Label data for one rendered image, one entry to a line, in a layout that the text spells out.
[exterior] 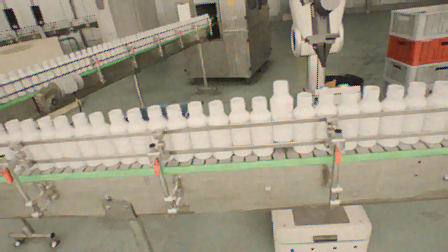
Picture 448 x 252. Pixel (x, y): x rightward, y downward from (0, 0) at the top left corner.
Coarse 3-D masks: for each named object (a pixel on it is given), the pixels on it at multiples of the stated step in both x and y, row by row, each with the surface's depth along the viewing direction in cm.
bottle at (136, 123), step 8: (128, 112) 74; (136, 112) 72; (136, 120) 73; (144, 120) 75; (128, 128) 73; (136, 128) 73; (144, 128) 74; (136, 136) 73; (144, 136) 74; (136, 144) 75; (144, 144) 75; (136, 152) 77; (144, 160) 77
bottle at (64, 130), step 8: (56, 120) 77; (64, 120) 75; (56, 128) 76; (64, 128) 76; (72, 128) 78; (56, 136) 76; (64, 136) 75; (72, 136) 77; (64, 144) 76; (72, 144) 77; (64, 152) 78; (72, 152) 78; (80, 152) 80
